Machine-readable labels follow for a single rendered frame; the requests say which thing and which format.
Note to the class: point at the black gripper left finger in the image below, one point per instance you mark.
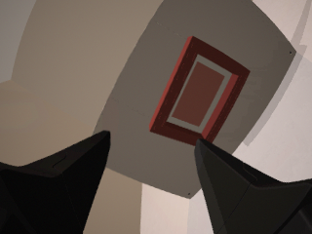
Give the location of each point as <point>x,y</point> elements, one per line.
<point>54,195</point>

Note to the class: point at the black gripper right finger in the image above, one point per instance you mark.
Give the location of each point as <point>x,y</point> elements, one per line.
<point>242,200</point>

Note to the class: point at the dark red picture frame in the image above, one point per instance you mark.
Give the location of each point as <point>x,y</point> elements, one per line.
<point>201,92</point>

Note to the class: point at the tan rectangular board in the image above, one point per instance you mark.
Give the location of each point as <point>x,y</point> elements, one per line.
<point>237,28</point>

